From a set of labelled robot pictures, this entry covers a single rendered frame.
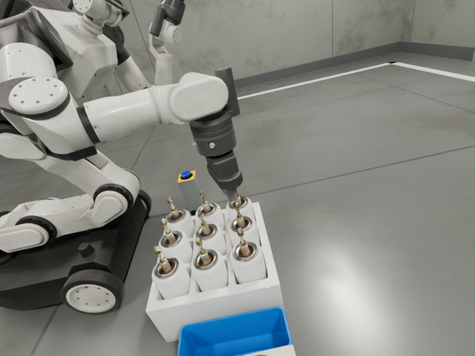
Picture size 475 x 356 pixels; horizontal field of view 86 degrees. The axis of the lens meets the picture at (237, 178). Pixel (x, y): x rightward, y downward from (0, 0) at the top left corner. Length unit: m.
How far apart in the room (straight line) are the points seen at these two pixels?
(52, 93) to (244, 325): 0.73
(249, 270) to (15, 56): 0.69
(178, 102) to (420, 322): 0.87
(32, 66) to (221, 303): 0.70
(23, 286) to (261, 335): 0.86
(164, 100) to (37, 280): 0.94
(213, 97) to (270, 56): 3.36
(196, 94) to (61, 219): 0.89
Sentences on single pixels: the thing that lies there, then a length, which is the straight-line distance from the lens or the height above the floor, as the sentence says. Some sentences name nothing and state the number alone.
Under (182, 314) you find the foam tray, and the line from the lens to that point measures 0.86.
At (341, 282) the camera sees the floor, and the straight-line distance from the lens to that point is 1.00.
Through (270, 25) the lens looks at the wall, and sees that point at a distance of 3.80.
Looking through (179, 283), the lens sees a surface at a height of 0.21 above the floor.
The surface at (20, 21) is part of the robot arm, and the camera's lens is 0.74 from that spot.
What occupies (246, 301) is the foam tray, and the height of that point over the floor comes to 0.13.
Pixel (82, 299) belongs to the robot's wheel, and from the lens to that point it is 1.16.
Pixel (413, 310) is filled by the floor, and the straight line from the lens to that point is 0.99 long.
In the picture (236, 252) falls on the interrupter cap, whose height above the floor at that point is 0.25.
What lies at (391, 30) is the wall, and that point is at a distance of 4.44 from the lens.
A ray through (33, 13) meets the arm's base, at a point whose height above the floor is 0.91.
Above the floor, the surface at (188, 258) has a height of 0.18.
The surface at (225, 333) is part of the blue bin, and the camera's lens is 0.88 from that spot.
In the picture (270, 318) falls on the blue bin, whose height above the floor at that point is 0.08.
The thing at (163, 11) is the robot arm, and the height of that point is 0.89.
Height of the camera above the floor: 0.82
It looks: 31 degrees down
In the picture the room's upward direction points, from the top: 13 degrees counter-clockwise
